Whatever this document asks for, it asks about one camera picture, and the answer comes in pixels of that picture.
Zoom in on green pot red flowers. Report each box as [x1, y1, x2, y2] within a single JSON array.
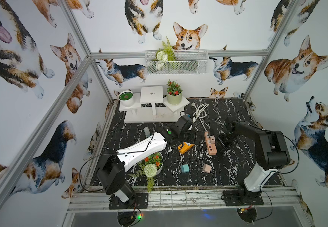
[[167, 80, 182, 105]]

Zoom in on flower pot with white bloom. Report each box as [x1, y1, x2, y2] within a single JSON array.
[[130, 152, 164, 192]]

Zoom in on white tiered display stand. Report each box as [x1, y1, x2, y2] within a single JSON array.
[[117, 86, 189, 123]]

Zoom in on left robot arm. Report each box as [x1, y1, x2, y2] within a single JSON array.
[[95, 115, 196, 204]]

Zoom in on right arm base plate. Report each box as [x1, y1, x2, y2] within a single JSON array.
[[221, 190, 264, 207]]

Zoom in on white pot green top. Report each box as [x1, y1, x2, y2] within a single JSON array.
[[118, 90, 135, 107]]

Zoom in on fern and white flower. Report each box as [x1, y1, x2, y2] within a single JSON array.
[[155, 37, 176, 71]]

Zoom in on orange power strip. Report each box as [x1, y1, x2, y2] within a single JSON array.
[[178, 142, 194, 154]]

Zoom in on pink power strip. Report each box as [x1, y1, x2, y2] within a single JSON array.
[[204, 131, 217, 156]]

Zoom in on white wire wall basket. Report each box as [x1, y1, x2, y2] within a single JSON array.
[[145, 50, 209, 75]]

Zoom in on teal plug adapter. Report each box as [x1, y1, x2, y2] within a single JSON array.
[[181, 164, 190, 173]]

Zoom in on white cable bundle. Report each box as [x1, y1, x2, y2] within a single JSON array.
[[191, 103, 210, 132]]

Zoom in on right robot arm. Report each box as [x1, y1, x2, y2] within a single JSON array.
[[220, 120, 291, 204]]

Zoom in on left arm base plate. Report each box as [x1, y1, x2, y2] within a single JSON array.
[[109, 193, 149, 210]]

